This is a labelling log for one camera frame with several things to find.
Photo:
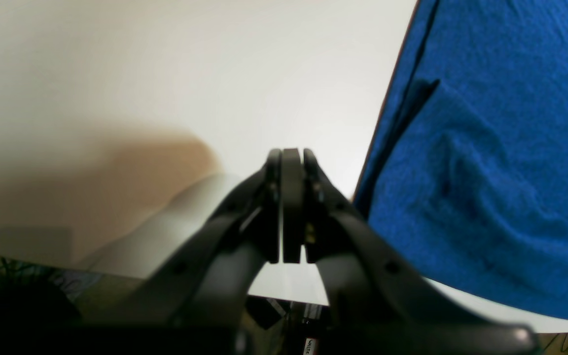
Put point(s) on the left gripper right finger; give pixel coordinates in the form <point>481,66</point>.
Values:
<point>379,303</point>

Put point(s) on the dark blue t-shirt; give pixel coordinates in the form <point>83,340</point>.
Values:
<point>467,174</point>

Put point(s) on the black power adapter on floor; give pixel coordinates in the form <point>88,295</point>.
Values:
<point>311,345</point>

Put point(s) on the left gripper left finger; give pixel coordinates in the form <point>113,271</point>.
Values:
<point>193,304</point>

